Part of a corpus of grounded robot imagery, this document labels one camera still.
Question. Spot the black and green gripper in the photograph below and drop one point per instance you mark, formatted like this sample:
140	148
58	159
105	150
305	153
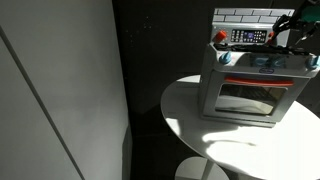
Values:
305	20

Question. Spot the grey toy stove oven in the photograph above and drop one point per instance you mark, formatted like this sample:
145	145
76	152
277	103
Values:
247	35

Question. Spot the red round stove knob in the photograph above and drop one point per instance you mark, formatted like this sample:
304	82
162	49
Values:
220	36

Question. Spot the white cabinet panel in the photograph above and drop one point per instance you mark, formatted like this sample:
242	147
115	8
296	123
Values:
64	113

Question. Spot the blue knob far right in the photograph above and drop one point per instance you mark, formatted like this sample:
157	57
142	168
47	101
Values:
313	63

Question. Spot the blue knob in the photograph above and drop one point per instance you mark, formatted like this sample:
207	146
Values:
313	63
225	58
259	61
277	62

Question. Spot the blue knob centre right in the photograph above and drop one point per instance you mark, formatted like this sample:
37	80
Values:
277	62

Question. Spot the blue knob centre left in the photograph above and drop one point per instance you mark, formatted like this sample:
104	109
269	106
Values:
259	61

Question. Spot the blue knob far left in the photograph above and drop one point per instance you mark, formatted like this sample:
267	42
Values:
225	58

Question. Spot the white round table base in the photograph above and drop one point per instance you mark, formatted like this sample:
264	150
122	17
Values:
199	168

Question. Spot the red oven door handle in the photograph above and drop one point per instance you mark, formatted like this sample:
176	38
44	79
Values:
259	82

